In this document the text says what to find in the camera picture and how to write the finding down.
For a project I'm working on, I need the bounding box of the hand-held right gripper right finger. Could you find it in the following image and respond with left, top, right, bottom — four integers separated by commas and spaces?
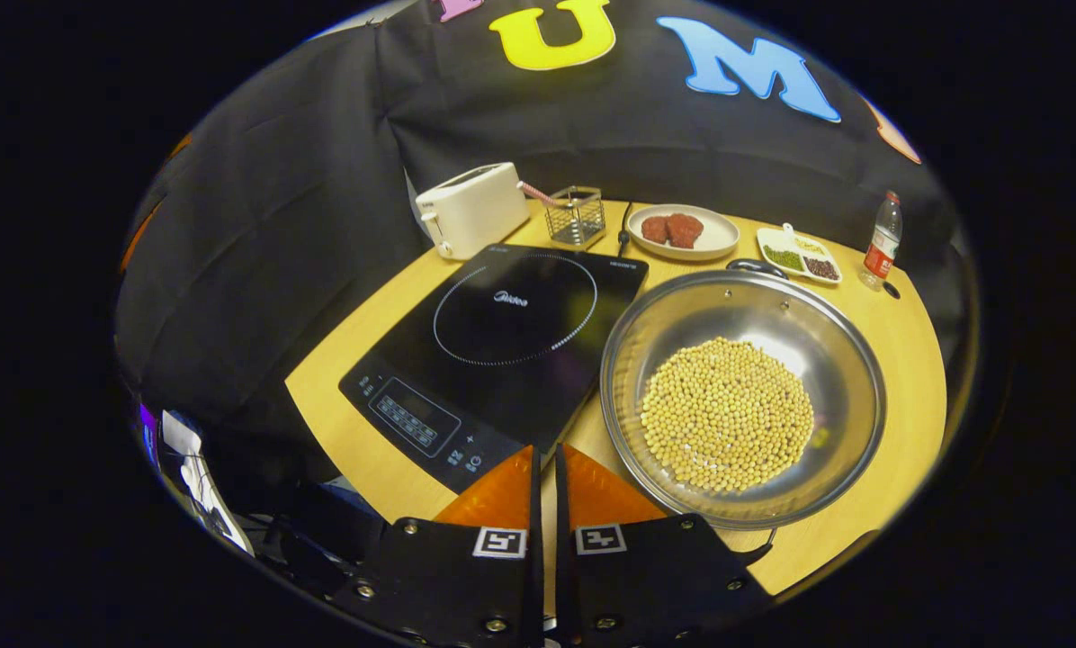
553, 443, 773, 648

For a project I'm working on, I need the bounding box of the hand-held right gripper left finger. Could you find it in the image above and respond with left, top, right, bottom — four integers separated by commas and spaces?
331, 444, 543, 648

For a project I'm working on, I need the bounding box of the black induction cooktop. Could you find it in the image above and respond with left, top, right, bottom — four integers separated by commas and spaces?
338, 243, 649, 494

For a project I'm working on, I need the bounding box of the stainless steel pot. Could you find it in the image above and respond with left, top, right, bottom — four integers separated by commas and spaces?
599, 258, 888, 566

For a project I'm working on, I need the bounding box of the pile of yellow soybeans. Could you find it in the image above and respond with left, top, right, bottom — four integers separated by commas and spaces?
640, 337, 815, 493

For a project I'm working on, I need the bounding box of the large red meat piece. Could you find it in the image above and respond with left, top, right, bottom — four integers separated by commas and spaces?
665, 212, 705, 249

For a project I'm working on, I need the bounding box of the white toaster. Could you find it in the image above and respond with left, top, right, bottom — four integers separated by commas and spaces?
415, 162, 532, 262

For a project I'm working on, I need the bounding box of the round white plate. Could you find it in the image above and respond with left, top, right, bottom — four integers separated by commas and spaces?
626, 203, 740, 262

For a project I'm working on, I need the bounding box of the pink striped straw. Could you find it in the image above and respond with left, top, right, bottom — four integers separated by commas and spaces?
516, 181, 566, 210

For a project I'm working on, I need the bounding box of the white divided dish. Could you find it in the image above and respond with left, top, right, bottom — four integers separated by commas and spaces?
756, 223, 843, 286

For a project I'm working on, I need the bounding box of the clear plastic water bottle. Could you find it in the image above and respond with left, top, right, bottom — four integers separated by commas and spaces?
858, 190, 904, 292

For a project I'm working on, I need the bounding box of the wire mesh basket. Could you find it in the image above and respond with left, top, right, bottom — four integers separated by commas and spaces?
544, 185, 607, 248

